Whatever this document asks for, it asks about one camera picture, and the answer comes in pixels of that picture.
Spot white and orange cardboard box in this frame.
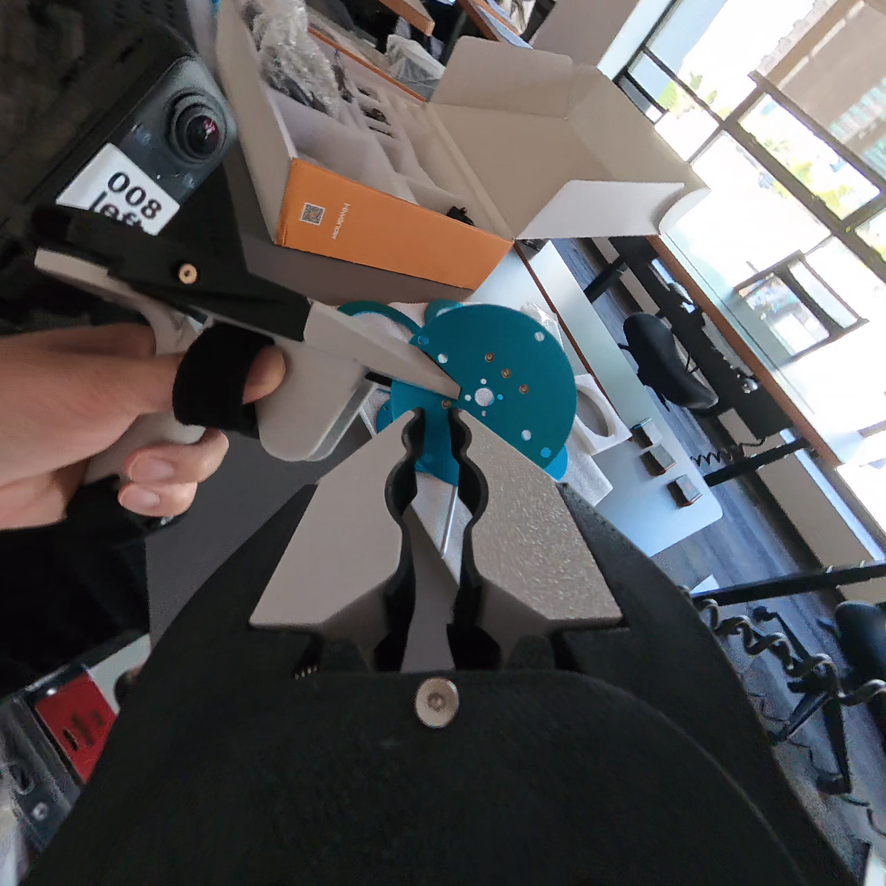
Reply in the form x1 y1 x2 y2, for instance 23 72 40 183
215 0 710 307

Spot blue ring part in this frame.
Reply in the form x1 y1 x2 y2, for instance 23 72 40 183
338 299 423 340

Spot black saddle office chair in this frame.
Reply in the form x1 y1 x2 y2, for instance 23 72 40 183
775 601 886 797

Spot wooden desk with black legs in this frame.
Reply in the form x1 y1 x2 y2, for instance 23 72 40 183
585 235 842 485

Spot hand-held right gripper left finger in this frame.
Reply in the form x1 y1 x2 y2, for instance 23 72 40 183
249 408 425 671

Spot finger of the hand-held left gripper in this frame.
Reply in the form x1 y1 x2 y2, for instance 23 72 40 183
303 303 462 404

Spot red box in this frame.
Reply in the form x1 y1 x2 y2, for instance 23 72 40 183
33 668 119 784

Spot thick black coiled cable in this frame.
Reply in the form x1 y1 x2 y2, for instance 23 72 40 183
682 588 886 703

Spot grey desk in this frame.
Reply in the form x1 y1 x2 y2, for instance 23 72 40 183
142 239 724 648

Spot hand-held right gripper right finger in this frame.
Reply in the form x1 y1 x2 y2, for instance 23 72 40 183
446 408 623 671

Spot thin coiled cable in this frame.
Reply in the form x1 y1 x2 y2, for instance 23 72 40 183
692 443 745 473

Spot black standing desk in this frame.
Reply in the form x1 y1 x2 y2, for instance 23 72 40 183
692 562 886 606

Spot person's left hand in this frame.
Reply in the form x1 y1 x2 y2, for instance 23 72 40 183
0 324 286 533

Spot person's dark pants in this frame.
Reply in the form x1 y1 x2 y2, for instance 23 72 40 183
0 478 150 693

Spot large window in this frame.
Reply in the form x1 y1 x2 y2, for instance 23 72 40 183
616 0 886 555

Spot plastic bag of black parts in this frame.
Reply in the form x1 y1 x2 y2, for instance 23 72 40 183
252 0 340 115

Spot white foam block with hole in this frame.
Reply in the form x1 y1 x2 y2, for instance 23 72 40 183
573 374 632 458

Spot blue plate with bracket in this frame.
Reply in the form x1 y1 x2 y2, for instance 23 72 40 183
377 303 579 485

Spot clear plastic bag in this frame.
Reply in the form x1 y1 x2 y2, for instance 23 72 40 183
519 302 563 347

